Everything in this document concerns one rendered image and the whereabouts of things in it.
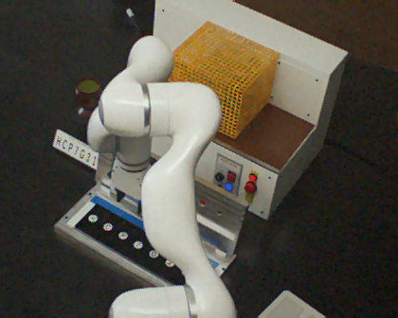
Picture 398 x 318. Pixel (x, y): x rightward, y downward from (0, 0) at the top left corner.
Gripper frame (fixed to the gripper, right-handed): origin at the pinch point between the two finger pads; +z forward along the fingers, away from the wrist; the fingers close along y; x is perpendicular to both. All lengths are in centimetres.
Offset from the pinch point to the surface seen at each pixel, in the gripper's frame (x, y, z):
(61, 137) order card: 10.2, -31.7, 3.8
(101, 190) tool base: 2.7, -11.6, 6.3
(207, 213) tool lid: 5.2, 19.7, -3.9
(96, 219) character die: -7.3, -6.1, 4.9
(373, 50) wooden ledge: 113, 24, 9
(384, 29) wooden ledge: 128, 23, 9
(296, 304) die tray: 1, 50, 7
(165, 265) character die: -9.2, 17.0, 4.9
